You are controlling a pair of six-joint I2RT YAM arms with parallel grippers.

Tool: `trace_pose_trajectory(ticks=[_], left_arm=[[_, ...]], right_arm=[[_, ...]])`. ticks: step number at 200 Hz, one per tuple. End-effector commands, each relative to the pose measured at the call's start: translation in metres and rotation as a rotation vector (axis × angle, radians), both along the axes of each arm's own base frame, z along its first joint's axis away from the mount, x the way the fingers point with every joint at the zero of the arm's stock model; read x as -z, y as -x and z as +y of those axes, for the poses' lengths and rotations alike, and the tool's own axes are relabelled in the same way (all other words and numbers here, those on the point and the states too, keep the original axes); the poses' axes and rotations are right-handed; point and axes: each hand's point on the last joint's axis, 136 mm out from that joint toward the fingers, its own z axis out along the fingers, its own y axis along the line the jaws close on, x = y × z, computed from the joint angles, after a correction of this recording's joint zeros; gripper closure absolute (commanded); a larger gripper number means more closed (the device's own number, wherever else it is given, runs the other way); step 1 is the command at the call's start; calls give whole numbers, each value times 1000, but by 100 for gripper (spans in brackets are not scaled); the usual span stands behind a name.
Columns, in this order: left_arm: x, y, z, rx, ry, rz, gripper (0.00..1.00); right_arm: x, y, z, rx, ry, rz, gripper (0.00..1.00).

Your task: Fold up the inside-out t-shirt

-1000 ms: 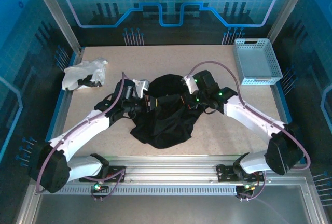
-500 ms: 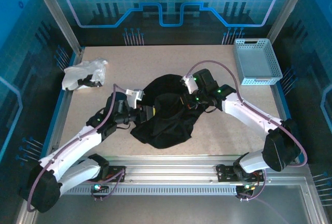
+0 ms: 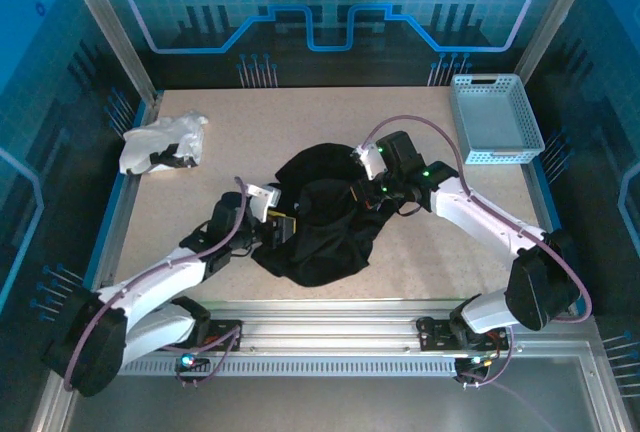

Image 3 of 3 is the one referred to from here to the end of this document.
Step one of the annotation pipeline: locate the black floral print t-shirt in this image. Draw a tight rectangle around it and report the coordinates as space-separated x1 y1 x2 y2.
251 141 402 289

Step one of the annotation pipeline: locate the white crumpled t-shirt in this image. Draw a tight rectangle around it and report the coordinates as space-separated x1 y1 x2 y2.
121 110 210 176

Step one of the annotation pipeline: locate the grey perforated plastic basket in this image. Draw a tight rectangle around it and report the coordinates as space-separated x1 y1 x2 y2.
448 73 546 166

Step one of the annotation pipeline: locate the small LED circuit board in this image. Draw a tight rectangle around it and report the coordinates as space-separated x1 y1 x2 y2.
174 350 211 372
453 354 496 373

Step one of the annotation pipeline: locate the grey metal front panel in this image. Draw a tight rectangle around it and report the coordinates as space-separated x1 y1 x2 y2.
29 341 634 432

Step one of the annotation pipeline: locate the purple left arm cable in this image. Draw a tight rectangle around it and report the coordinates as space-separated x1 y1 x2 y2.
62 176 252 396

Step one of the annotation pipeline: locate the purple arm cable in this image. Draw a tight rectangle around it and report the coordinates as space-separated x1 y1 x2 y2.
62 176 252 396
362 115 594 389

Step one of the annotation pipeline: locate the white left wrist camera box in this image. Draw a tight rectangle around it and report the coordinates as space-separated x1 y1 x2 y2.
247 182 282 224

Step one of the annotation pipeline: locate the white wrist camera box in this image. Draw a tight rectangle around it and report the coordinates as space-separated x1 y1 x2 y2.
247 182 282 224
351 144 389 182

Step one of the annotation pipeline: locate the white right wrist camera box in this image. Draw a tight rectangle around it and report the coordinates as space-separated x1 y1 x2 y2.
351 144 389 182

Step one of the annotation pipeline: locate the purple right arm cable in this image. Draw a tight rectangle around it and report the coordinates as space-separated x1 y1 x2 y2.
362 115 594 389

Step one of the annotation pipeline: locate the aluminium mounting rail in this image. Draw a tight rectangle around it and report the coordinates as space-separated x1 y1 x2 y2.
64 298 601 353

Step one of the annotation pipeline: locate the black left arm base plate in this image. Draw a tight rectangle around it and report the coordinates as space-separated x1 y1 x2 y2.
152 318 245 353

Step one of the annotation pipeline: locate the grey slotted cable duct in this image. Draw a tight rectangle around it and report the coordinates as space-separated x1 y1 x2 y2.
78 355 460 378

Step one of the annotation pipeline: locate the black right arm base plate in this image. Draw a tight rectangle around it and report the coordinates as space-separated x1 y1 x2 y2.
416 315 510 353

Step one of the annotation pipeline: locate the aluminium frame post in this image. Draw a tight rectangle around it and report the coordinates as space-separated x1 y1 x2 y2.
54 0 164 106
513 0 604 87

